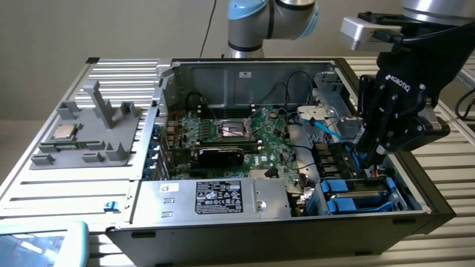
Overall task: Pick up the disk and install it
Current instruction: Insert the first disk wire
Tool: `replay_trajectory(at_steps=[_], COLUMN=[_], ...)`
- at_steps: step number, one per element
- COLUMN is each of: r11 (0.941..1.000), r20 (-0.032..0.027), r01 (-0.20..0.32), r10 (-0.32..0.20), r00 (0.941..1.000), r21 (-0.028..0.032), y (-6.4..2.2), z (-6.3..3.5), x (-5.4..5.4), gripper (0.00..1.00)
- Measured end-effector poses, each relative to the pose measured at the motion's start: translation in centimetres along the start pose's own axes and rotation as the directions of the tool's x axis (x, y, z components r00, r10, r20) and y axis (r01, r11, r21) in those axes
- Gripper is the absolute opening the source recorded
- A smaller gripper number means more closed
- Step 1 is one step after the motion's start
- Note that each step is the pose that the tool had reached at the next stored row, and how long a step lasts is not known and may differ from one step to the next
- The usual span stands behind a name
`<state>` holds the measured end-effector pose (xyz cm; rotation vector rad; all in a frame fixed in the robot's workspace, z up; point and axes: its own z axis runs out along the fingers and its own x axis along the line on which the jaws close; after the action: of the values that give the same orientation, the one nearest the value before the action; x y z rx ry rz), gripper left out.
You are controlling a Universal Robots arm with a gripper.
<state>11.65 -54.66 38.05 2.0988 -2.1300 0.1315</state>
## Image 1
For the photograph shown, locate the silver drive cage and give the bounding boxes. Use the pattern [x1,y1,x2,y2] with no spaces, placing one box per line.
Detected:
[297,71,365,140]

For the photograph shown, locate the black camera cable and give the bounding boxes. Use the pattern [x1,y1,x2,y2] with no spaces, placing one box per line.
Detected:
[373,22,475,47]

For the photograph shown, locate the blue SATA wire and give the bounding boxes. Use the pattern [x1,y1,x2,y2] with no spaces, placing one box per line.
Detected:
[308,117,373,173]

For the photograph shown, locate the silver CPU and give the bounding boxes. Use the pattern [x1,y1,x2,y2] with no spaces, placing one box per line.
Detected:
[51,123,85,140]

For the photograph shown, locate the grey disk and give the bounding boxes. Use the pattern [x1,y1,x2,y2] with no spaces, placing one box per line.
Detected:
[336,189,385,209]

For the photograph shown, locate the black open PC case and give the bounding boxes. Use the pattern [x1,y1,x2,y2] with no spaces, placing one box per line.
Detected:
[105,57,457,257]

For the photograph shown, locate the blue disk bay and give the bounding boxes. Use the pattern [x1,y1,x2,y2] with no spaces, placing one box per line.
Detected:
[320,176,405,215]

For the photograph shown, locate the black looped cable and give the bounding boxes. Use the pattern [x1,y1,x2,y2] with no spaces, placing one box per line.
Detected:
[454,88,475,122]

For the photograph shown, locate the CPU socket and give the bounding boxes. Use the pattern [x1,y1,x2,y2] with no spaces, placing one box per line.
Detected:
[217,117,258,140]

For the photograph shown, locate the installed black RAM sticks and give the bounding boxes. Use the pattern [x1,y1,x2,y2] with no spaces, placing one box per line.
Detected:
[199,105,262,118]

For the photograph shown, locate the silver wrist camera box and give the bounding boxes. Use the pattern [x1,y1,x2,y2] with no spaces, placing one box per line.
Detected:
[340,16,406,52]

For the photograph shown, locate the grey parts rack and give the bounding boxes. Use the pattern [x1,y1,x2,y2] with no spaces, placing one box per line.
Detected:
[29,80,145,171]

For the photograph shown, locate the silver power supply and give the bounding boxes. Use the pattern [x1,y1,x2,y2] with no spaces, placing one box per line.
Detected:
[129,179,294,224]

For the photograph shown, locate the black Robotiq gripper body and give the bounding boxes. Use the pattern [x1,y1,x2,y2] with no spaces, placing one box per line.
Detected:
[374,19,475,119]

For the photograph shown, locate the green motherboard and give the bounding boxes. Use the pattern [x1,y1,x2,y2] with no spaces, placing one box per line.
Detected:
[162,106,302,182]

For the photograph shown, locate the green RAM stick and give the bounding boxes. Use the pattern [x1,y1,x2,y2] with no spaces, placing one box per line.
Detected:
[39,141,106,149]

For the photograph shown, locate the thin black background cable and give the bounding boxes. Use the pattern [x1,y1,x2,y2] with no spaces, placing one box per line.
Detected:
[199,0,219,58]

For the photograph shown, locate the black graphics card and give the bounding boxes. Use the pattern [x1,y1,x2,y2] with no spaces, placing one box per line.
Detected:
[195,148,247,169]

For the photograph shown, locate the silver case side panel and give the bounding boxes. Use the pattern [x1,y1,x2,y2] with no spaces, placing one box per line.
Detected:
[0,57,177,232]

